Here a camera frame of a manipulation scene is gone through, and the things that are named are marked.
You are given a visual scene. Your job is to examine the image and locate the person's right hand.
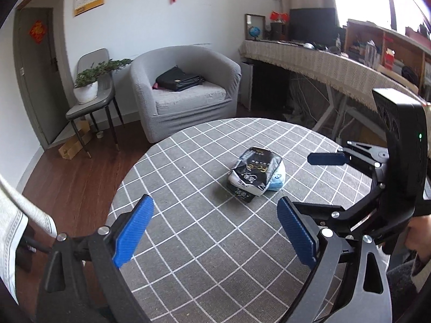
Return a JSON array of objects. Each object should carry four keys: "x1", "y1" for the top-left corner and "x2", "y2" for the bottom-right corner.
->
[{"x1": 406, "y1": 215, "x2": 431, "y2": 253}]

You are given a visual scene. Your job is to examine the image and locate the grey room door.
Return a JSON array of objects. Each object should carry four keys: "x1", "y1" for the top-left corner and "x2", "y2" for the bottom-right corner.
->
[{"x1": 15, "y1": 8, "x2": 63, "y2": 149}]

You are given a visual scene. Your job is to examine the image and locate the black and white tissue packet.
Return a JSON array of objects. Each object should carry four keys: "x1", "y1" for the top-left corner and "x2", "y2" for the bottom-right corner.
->
[{"x1": 228, "y1": 146, "x2": 283, "y2": 203}]

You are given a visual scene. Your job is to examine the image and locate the wooden desk shelf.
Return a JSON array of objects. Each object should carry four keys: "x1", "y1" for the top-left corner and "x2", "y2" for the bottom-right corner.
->
[{"x1": 345, "y1": 18, "x2": 431, "y2": 98}]

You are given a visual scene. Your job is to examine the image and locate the round table grey checked tablecloth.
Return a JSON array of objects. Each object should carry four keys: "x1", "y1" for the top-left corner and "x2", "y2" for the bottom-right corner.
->
[{"x1": 104, "y1": 118, "x2": 391, "y2": 323}]

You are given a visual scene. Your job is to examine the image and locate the red diamond door decoration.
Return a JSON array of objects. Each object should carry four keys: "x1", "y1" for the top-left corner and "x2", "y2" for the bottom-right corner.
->
[{"x1": 29, "y1": 20, "x2": 47, "y2": 44}]

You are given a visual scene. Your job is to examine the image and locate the person's grey clothing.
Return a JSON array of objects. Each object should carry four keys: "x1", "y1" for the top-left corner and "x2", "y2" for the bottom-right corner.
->
[{"x1": 387, "y1": 252, "x2": 431, "y2": 323}]

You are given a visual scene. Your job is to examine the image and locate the desk with beige lace cloth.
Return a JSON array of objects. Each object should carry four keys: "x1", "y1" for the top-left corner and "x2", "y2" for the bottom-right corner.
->
[{"x1": 239, "y1": 38, "x2": 425, "y2": 142}]

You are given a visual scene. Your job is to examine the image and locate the table with white patterned cloth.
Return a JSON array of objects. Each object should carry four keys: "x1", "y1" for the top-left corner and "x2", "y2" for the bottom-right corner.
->
[{"x1": 0, "y1": 175, "x2": 58, "y2": 305}]

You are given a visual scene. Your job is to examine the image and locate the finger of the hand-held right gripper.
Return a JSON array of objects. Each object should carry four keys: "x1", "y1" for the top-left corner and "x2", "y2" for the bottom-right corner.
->
[
  {"x1": 307, "y1": 141, "x2": 391, "y2": 175},
  {"x1": 292, "y1": 181, "x2": 388, "y2": 241}
]

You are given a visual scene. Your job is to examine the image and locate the black computer case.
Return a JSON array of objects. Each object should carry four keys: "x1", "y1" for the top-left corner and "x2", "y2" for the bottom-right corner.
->
[{"x1": 241, "y1": 61, "x2": 290, "y2": 111}]

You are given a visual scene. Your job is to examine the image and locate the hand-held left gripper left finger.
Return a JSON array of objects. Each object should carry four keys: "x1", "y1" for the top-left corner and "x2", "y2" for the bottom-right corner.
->
[{"x1": 35, "y1": 194, "x2": 154, "y2": 323}]

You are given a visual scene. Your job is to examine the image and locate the potted plant white pot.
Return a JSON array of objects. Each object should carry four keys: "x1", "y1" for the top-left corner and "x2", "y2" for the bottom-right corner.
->
[{"x1": 73, "y1": 58, "x2": 133, "y2": 105}]

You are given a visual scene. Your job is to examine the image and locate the blue packet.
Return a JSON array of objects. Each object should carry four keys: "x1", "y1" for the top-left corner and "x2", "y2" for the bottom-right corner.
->
[{"x1": 266, "y1": 163, "x2": 287, "y2": 192}]

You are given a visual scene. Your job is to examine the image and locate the cardboard box on floor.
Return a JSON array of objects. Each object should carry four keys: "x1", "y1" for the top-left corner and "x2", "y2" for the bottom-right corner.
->
[{"x1": 59, "y1": 120, "x2": 93, "y2": 160}]

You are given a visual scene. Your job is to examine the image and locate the dark brown wooden box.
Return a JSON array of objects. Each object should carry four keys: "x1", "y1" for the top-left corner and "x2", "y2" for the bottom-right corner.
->
[{"x1": 271, "y1": 22, "x2": 289, "y2": 40}]

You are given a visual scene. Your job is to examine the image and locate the black leather bag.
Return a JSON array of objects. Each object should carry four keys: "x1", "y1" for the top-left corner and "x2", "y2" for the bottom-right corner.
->
[{"x1": 155, "y1": 66, "x2": 205, "y2": 92}]

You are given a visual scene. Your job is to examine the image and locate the grey fabric armchair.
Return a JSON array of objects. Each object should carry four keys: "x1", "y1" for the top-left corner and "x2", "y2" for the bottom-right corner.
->
[{"x1": 130, "y1": 45, "x2": 242, "y2": 143}]

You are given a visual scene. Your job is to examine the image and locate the dark picture frame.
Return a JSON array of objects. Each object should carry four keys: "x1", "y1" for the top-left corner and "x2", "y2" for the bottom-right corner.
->
[{"x1": 245, "y1": 13, "x2": 266, "y2": 41}]

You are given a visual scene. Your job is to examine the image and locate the black computer monitor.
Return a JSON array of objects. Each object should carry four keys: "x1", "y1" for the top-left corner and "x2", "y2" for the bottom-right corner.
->
[{"x1": 290, "y1": 7, "x2": 339, "y2": 43}]

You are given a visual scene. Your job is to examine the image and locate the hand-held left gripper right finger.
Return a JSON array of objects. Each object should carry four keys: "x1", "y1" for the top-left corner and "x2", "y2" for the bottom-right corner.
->
[{"x1": 277, "y1": 197, "x2": 393, "y2": 323}]

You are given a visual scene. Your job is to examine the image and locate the grey dining chair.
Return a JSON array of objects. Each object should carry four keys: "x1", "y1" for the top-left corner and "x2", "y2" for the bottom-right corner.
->
[{"x1": 65, "y1": 49, "x2": 121, "y2": 159}]

